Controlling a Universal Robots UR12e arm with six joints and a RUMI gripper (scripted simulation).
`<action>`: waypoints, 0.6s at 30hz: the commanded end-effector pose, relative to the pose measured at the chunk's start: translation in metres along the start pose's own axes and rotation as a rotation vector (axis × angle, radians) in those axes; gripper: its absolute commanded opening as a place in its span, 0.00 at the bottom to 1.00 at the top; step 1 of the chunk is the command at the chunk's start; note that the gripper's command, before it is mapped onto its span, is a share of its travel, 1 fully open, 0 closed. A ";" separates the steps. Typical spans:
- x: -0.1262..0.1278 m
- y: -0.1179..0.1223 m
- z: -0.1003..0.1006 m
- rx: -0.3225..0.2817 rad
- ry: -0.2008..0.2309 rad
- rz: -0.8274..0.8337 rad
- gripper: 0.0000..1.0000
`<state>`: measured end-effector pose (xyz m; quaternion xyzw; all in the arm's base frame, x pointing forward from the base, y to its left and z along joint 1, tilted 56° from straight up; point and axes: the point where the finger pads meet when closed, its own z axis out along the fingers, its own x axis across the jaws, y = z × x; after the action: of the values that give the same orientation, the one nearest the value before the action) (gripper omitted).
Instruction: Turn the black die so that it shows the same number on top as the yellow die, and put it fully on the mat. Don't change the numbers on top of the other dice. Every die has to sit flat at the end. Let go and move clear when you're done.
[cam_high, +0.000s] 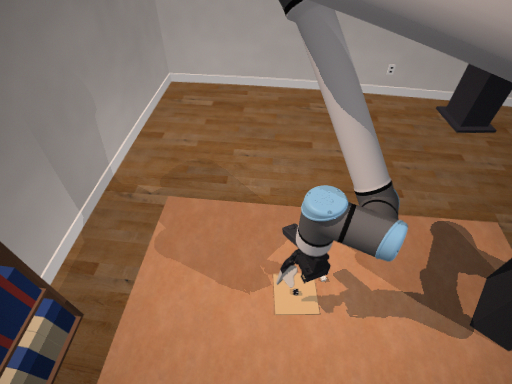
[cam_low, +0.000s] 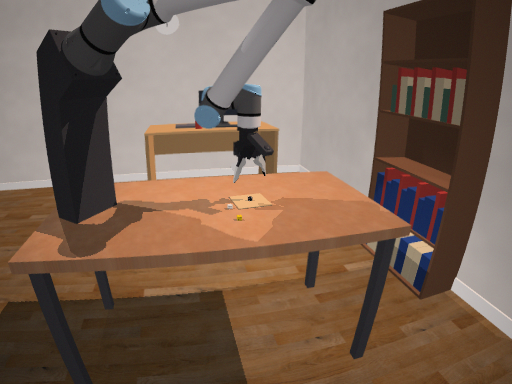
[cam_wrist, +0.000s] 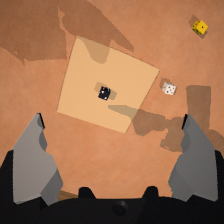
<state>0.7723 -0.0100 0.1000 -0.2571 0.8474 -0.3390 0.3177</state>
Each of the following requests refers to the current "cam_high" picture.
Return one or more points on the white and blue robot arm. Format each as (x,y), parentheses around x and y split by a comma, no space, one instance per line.
(478,32)

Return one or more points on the light orange mat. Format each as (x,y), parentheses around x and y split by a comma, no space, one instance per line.
(288,304)

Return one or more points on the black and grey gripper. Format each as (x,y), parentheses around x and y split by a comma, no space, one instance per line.
(288,270)

